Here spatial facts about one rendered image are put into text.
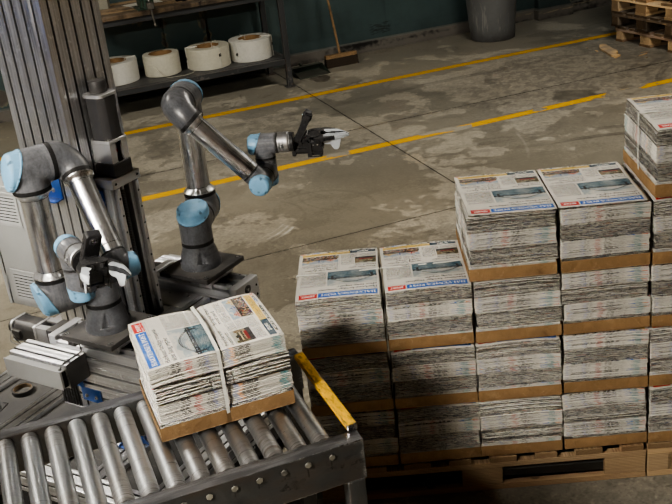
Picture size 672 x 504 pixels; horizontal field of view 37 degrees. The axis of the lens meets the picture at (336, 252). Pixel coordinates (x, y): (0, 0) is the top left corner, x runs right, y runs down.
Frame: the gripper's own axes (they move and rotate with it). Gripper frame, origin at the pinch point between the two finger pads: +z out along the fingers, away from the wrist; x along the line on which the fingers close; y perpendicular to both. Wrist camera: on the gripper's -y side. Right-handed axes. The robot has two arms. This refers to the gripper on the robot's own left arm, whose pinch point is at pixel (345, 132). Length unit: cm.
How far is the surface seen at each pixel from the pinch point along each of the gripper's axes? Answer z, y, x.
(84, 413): -70, 29, 112
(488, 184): 49, 14, 19
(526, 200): 60, 12, 35
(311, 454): -2, 25, 135
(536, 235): 62, 20, 45
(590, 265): 79, 32, 46
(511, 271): 54, 31, 48
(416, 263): 23, 37, 31
